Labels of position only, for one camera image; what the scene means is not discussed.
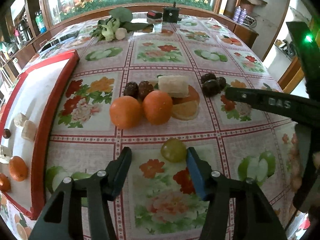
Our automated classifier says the large orange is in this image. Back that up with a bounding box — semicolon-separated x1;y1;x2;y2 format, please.
143;90;173;125
109;96;143;130

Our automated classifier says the small oval orange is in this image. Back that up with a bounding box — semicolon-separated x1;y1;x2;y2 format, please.
0;173;12;192
9;156;28;182

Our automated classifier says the pale sugarcane chunk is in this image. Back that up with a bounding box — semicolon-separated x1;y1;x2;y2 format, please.
157;75;189;98
0;146;10;164
21;120;37;140
14;113;27;127

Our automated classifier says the green bottle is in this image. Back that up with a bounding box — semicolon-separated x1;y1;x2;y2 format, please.
36;11;47;33

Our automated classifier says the wooden cabinet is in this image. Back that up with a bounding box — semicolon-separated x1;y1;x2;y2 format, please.
232;17;259;49

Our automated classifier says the black flat device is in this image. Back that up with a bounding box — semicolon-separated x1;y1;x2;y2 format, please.
56;31;80;42
39;42;63;53

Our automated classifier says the wall shelf with bags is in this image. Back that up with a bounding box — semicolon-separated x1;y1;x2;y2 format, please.
274;39;298;58

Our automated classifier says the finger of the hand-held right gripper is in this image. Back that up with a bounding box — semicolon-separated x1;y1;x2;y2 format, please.
225;86;313;122

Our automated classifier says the green grape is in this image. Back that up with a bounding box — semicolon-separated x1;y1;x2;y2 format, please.
161;138;187;163

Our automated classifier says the metal wire rack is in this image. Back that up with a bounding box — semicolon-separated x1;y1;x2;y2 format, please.
244;16;258;28

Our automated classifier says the red tray with white inside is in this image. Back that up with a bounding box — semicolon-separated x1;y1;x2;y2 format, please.
0;50;80;220

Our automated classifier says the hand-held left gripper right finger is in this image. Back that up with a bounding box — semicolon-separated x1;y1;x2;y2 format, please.
186;146;288;240

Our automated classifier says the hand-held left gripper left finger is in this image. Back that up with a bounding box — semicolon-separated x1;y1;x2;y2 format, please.
29;146;132;240

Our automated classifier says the dark thermos flask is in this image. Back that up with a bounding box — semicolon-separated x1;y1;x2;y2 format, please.
18;20;33;42

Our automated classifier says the black cup device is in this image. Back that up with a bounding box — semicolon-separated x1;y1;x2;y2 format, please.
162;2;181;23

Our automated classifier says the brown woven basket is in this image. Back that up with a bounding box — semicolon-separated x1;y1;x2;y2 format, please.
240;0;267;13

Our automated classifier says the leafy green vegetable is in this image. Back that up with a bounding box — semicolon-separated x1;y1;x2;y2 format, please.
90;7;154;42

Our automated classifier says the wooden shelf unit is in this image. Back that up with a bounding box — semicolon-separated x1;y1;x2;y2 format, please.
0;0;53;85

